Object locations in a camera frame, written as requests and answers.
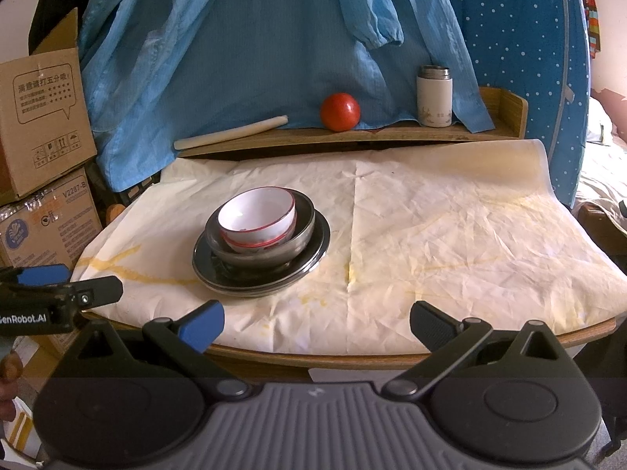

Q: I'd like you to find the person's left hand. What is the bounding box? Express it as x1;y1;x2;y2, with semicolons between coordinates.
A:
0;353;23;422

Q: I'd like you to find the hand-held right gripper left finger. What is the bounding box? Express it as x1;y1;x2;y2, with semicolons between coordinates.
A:
69;298;252;398

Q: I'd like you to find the white paper roll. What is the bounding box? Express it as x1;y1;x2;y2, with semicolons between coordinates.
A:
174;115;289;150

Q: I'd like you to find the shallow stainless steel plate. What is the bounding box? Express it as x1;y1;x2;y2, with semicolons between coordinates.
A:
193;208;330;289

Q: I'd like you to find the colourful hanging cloth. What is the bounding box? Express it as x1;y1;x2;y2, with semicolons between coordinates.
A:
582;0;602;60

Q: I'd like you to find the cream table cover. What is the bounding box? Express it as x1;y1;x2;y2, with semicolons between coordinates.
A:
73;139;627;356

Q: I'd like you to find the pale bedding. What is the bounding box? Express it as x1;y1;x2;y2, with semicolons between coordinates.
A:
578;93;627;236

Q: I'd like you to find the brown printed cardboard box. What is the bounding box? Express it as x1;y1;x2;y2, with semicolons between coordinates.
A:
0;7;99;204

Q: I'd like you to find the wooden shelf board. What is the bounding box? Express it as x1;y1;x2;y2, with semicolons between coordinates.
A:
176;87;530;160

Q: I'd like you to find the white thermos cup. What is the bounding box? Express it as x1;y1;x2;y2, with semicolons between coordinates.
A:
416;65;454;127

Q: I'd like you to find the light blue shirt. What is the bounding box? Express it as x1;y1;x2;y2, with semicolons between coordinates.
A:
78;0;495;192

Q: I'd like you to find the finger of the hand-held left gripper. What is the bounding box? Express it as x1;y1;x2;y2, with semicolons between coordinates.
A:
0;264;71;287
65;275;123;312

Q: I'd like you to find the cardboard box with blue logo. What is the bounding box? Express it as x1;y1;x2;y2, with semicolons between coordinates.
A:
0;166;103;275

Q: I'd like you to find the stainless steel bowl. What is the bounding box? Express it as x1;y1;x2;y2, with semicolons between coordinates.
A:
205;191;315;269

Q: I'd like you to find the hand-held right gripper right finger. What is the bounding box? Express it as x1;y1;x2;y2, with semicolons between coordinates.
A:
381;300;564;398

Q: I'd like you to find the red tomato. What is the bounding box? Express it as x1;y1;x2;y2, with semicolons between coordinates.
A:
321;92;362;132

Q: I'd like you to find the white ceramic bowl red rim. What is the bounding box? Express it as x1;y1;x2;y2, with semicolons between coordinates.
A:
218;187;297;246
223;220;295;254

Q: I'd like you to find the blue white-dotted fabric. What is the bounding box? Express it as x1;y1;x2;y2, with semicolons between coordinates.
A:
431;0;591;209

